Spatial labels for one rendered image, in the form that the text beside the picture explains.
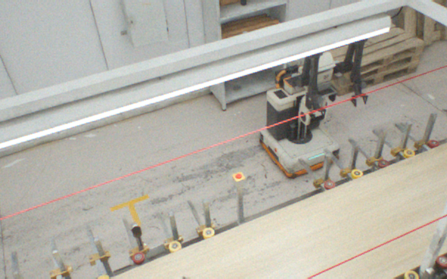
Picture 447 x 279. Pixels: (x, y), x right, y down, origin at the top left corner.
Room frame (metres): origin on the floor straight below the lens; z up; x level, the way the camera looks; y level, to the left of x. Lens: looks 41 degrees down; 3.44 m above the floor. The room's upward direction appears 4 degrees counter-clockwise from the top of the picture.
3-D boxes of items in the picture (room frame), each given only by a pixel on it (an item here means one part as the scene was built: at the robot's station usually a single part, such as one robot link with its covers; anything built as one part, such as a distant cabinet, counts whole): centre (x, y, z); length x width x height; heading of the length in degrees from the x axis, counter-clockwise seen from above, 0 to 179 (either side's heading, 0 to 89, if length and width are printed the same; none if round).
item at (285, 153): (3.57, -0.83, 0.16); 0.67 x 0.64 x 0.25; 21
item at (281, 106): (3.66, -0.80, 0.59); 0.55 x 0.34 x 0.83; 111
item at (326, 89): (3.30, -0.94, 0.99); 0.28 x 0.16 x 0.22; 111
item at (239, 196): (2.13, -0.10, 0.93); 0.05 x 0.05 x 0.45; 21
